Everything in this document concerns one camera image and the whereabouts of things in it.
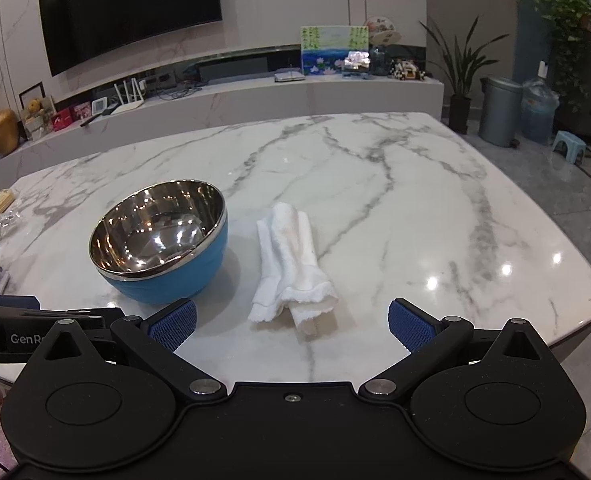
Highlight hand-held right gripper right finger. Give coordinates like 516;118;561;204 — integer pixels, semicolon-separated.
358;298;563;402

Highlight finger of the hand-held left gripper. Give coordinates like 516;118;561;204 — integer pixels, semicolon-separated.
74;308;126;339

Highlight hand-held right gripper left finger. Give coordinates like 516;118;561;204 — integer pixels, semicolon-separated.
26;299;227;402

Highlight blue stainless steel bowl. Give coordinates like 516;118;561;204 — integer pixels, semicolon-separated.
88;179;229;306

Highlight white cloth towel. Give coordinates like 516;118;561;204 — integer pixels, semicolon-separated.
248;202;337;339

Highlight red box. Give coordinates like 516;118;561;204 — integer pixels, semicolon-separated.
50;107;75;134

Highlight golden vase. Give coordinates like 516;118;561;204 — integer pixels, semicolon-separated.
0;108;21;156

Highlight white wifi router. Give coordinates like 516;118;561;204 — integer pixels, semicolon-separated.
110;76;150;115

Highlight potted long-leaf plant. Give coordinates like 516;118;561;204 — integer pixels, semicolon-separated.
419;16;510;135

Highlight grey trash can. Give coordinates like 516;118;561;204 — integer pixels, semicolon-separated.
477;76;524;149

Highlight small blue stool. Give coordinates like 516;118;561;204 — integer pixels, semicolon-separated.
551;130;587;166

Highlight long marble tv console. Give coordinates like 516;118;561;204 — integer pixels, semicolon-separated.
0;45;446;181

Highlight toy brick model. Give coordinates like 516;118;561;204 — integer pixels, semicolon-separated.
389;58;429;82

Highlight shiny silver ornament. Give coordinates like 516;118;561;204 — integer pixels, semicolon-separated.
342;51;372;81

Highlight lotus pond painting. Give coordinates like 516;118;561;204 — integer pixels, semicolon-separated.
300;25;372;77

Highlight round paper fan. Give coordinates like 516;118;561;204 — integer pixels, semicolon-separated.
364;15;405;47

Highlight black flat television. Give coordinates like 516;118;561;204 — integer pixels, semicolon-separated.
38;0;224;77

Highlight green climbing plant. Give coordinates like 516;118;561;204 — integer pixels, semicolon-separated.
533;0;591;112

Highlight black picture frame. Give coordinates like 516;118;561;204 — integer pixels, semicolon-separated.
18;81;57;141

